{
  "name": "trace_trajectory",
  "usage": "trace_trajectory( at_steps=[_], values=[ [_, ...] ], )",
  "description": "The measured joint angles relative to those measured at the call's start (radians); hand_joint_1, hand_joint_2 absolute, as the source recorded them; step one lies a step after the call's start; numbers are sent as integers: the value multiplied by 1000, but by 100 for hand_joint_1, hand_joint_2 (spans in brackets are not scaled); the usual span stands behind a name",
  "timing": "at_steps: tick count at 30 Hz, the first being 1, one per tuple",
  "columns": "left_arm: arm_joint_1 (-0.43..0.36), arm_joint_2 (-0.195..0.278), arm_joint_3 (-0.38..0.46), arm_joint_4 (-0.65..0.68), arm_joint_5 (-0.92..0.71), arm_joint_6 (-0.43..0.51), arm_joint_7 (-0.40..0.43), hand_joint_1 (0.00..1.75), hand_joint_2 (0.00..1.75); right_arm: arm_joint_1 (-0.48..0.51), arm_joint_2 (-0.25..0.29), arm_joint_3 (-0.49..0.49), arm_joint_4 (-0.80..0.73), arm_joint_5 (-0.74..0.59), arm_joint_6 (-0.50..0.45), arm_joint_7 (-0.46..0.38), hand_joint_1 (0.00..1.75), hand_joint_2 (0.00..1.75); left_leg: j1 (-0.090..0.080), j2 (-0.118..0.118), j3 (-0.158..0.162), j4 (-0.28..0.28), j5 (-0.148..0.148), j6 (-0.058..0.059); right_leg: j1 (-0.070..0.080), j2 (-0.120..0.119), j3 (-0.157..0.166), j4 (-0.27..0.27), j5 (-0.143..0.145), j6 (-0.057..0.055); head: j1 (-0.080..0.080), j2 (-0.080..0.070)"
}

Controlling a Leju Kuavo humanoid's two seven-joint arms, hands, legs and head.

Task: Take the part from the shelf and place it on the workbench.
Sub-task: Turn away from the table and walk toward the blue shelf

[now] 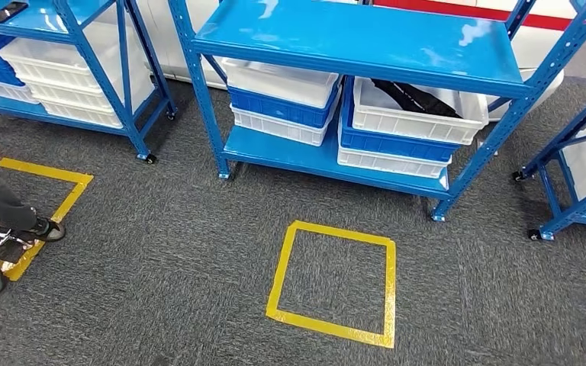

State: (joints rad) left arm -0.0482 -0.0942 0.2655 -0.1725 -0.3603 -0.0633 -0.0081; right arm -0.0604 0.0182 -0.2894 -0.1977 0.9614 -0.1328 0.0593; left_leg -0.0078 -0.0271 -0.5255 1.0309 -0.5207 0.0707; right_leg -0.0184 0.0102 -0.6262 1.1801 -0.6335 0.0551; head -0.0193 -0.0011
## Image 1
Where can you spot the black flat part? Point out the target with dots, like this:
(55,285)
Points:
(7,11)

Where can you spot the blue metal shelf rack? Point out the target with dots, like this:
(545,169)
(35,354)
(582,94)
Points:
(45,20)
(374,40)
(576,211)

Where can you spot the black plastic part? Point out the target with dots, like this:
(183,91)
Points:
(414,98)

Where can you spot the yellow floor tape square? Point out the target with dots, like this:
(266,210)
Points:
(389,293)
(70,194)

